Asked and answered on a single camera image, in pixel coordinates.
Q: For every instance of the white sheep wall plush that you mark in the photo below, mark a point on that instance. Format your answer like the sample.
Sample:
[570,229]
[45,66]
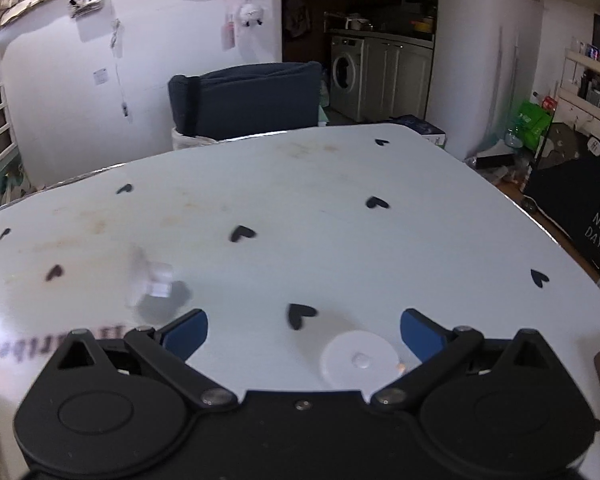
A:
[250,14]

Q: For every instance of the front-load washing machine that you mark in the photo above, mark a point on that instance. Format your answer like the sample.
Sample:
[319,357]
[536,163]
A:
[346,78]

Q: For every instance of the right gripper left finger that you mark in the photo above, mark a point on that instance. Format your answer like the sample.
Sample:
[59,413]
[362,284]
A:
[164,353]

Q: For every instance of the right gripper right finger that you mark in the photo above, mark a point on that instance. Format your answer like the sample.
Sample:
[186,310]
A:
[441,352]

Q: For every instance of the green shopping bag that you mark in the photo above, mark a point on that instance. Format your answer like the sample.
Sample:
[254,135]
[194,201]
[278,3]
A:
[530,124]

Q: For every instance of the white round plastic cap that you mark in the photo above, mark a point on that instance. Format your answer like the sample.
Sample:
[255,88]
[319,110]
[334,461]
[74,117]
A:
[360,361]

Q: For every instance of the dark blue cushioned chair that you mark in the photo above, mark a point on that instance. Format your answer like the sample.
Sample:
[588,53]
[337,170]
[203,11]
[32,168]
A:
[246,99]

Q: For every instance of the black nice-day sign board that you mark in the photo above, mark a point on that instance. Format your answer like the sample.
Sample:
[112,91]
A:
[564,183]

